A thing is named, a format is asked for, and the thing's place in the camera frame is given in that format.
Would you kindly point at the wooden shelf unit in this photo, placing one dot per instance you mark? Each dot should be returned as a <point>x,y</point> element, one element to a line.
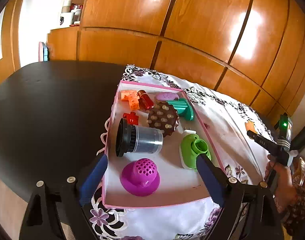
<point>7,42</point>

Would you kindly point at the red translucent plastic piece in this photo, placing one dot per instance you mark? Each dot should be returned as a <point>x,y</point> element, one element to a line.
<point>145,100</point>

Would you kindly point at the magenta perforated cap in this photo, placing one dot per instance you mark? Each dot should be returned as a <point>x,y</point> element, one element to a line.
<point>141,177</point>

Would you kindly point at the pink and blue flat case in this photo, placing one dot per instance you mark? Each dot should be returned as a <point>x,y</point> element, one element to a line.
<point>43,52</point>

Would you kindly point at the black chair back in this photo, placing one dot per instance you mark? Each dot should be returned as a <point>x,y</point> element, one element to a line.
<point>302,140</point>

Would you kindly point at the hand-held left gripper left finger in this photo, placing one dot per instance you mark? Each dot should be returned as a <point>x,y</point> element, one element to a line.
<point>93,177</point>

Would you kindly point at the grey canister with black lid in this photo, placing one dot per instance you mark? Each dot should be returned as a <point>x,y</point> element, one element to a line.
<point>145,142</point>

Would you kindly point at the pink cardboard box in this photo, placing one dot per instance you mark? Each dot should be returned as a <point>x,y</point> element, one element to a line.
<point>167,180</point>

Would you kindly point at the person's right forearm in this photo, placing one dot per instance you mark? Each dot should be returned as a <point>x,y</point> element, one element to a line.
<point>298,210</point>

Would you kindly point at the wooden wardrobe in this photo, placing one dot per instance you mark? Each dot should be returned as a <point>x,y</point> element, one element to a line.
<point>205,17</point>

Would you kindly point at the white embroidered floral tablecloth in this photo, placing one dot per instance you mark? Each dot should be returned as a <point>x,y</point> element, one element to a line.
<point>230,135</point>

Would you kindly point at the purple oval soap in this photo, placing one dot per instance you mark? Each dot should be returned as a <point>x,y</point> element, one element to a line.
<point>166,97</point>

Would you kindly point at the gold ornate chair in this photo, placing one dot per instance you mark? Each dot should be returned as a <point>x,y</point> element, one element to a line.
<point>300,167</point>

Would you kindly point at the person's right hand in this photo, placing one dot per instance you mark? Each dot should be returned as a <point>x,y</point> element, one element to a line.
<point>285,182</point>

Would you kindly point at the light green plastic holder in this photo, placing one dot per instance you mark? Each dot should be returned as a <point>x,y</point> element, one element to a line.
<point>190,152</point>

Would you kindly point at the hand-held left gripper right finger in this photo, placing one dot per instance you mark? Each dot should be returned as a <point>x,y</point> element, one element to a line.
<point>210,177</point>

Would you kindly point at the teal plastic stand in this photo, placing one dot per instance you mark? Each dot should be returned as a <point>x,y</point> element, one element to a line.
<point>181,107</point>

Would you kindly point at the red cross-shaped toy piece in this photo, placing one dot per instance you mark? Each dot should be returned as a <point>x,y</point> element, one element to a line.
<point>131,118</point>

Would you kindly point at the white jar with red lid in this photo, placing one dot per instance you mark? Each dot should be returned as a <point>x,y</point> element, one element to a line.
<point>77,16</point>

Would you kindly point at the small orange figure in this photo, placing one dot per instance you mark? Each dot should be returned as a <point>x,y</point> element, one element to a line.
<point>251,126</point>

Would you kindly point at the brown studded round disc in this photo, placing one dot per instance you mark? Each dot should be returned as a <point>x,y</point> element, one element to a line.
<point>163,120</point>

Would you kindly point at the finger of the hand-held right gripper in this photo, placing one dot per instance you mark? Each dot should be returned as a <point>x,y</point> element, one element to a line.
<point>261,141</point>

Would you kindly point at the orange toy brick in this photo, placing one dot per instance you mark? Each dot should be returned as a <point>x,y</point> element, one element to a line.
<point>131,100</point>

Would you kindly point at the stack of white round boxes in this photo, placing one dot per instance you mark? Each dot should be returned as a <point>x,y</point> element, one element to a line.
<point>66,13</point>

